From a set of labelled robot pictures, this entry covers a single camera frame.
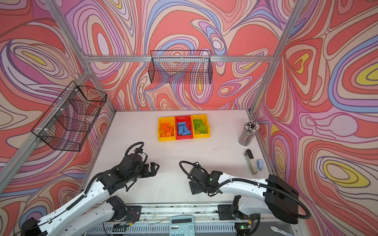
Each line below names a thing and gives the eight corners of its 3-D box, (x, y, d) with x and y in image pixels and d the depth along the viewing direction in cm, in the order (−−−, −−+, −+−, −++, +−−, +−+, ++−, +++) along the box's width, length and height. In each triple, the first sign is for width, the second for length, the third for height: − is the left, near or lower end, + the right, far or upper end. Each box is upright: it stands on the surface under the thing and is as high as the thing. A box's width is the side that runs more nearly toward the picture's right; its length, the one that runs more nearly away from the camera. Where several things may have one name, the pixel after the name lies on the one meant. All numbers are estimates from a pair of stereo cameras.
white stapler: (251, 174, 88) (254, 171, 84) (243, 153, 97) (245, 149, 94) (256, 173, 88) (259, 170, 85) (248, 152, 98) (250, 148, 94)
